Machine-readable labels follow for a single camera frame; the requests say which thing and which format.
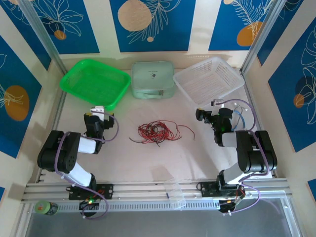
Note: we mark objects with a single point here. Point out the white plastic basket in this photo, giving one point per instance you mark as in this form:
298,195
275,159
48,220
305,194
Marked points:
209,81

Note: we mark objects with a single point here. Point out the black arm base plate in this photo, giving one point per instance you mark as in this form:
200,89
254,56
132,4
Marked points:
208,190
106,191

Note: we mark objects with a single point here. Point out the clear plastic organizer box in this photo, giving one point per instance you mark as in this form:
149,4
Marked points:
175,195

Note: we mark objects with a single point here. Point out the aluminium table side rail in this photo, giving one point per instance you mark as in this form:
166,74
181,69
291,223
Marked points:
249,86
59,111

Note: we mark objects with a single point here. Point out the aluminium rail frame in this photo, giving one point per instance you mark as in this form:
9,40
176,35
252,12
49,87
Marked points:
143,190

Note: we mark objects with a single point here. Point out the grey metal panel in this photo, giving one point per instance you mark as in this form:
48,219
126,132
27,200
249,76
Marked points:
148,224

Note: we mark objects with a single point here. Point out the green capped bottle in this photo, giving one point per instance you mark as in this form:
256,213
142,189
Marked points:
45,208

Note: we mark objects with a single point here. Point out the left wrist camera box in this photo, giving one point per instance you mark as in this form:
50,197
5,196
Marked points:
97,109

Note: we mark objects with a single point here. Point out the mint green zip pouch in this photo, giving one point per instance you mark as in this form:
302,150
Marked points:
153,79

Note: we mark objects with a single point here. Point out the aluminium corner post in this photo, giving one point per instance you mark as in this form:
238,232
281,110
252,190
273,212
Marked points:
261,32
42,32

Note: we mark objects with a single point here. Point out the green plastic basket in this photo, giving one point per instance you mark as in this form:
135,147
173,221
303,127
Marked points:
93,84

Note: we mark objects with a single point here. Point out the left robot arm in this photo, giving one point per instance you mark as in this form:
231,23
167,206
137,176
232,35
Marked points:
86,145

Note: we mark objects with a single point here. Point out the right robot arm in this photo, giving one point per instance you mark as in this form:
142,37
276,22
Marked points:
247,153

